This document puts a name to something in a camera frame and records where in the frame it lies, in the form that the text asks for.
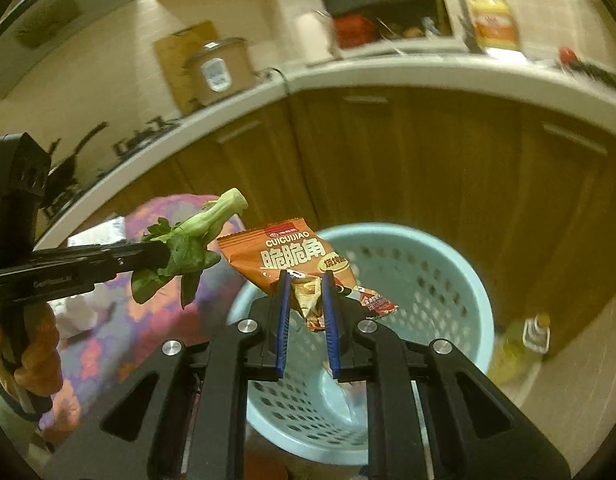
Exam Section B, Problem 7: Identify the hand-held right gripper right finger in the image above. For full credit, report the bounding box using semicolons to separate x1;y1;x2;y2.
320;270;571;480

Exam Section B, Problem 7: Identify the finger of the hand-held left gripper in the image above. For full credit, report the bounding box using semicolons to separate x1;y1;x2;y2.
32;241;170;283

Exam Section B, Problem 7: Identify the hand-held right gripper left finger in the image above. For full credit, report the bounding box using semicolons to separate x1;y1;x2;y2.
43;270;294;480

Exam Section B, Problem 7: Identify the orange snack packet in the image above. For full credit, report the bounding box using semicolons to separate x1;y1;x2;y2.
217;217;400;333

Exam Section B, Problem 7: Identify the green vegetable stalk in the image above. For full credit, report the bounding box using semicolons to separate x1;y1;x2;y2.
130;187;249;311

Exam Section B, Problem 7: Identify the light blue plastic basket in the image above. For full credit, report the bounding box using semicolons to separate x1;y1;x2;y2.
227;222;495;448

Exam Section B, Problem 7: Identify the person's left hand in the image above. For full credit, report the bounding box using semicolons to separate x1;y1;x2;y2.
0;302;64;401

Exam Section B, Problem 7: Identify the white printed wrapper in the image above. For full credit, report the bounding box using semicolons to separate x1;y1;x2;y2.
68;215;126;248

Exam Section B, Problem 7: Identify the black wok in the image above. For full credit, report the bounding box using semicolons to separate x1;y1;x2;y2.
45;121;110;196

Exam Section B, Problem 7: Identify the floral cloth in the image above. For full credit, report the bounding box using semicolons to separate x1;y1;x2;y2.
35;192;261;436

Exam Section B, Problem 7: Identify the white crumpled paper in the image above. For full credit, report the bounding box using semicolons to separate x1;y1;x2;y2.
53;295;109;333

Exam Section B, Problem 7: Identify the black gas stove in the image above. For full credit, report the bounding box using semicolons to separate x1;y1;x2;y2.
40;115;181;216

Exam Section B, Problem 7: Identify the grey range hood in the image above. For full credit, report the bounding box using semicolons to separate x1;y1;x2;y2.
0;0;139;101

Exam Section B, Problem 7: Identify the wooden kitchen cabinet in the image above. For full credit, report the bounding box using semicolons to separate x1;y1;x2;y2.
35;87;616;356

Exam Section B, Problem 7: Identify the cooking oil bottle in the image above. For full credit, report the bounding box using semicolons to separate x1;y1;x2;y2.
488;312;551;386

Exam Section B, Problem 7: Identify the wooden cutting board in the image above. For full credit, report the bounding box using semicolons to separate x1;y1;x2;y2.
153;21;224;116

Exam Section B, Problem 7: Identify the beige rice cooker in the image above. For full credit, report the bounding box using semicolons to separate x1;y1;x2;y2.
183;37;256;106

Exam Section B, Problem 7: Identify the white electric kettle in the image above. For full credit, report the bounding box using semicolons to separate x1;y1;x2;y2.
293;10;339;66

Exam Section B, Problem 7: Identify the red plastic basket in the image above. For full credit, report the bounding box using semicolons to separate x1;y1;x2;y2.
334;14;376;50

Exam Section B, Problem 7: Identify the metal faucet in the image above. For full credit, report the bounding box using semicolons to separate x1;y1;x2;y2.
428;0;484;56

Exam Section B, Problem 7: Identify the yellow detergent bottle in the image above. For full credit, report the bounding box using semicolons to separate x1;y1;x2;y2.
465;0;523;52

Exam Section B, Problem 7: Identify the dark scrubber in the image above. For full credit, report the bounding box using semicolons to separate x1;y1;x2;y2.
570;62;616;93

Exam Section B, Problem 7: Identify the black power cable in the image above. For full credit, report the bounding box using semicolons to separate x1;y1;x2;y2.
255;67;291;96

